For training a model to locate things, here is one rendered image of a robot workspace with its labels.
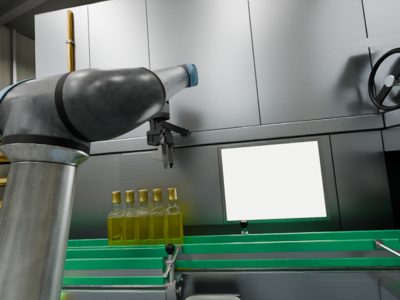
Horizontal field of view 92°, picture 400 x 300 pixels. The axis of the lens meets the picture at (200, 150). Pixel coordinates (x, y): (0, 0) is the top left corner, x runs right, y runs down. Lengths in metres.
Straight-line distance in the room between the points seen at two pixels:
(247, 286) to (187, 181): 0.44
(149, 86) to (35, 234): 0.26
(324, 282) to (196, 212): 0.49
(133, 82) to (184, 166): 0.60
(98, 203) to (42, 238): 0.75
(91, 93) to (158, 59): 0.77
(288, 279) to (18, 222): 0.71
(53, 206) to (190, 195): 0.61
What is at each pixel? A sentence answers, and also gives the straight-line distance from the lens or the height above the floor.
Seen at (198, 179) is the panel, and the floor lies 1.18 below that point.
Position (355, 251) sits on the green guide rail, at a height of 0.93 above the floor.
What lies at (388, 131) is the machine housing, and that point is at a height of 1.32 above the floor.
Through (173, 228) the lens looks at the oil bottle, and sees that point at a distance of 0.77.
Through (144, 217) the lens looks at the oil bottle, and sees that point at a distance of 0.79.
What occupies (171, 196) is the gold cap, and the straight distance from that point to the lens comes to 0.76.
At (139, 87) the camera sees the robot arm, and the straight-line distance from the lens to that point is 0.33.
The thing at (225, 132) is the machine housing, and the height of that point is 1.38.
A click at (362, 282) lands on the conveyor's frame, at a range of 0.87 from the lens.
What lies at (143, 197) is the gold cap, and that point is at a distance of 0.79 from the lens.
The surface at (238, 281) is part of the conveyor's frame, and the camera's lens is 0.78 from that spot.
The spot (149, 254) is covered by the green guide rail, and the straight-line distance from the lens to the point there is 0.79.
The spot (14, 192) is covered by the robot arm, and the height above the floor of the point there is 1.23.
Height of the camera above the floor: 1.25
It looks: 4 degrees up
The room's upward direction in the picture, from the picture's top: 4 degrees counter-clockwise
